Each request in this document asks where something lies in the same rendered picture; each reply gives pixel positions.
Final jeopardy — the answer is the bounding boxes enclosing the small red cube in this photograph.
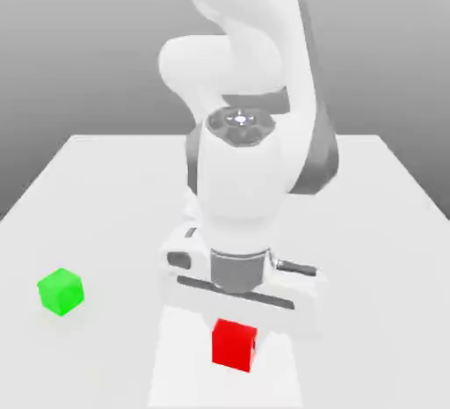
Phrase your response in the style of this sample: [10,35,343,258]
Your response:
[211,318,258,374]

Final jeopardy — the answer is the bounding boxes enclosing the small green cube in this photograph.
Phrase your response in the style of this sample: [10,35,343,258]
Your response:
[37,267,85,318]

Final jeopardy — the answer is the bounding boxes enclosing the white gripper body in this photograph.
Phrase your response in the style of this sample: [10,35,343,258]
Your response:
[159,267,326,338]

